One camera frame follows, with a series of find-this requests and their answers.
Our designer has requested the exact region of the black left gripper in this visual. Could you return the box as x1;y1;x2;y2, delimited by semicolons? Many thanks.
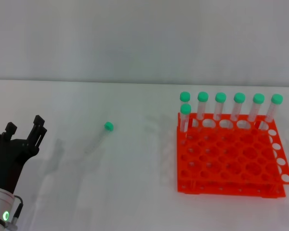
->
0;115;48;193

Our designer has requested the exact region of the clear graduated green-capped test tube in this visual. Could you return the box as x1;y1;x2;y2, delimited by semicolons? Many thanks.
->
84;121;115;155

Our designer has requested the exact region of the orange plastic test tube rack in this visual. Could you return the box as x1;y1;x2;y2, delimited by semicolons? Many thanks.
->
177;112;289;199

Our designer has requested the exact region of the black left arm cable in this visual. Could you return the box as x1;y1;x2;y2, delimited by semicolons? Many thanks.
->
7;195;24;229

